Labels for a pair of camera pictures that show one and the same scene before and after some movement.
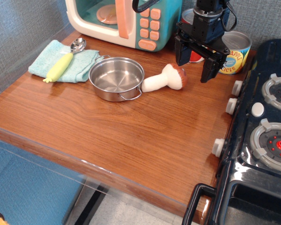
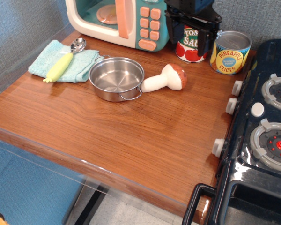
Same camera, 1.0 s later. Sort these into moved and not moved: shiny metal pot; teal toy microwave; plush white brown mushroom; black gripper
Moved: black gripper
Not moved: plush white brown mushroom; teal toy microwave; shiny metal pot
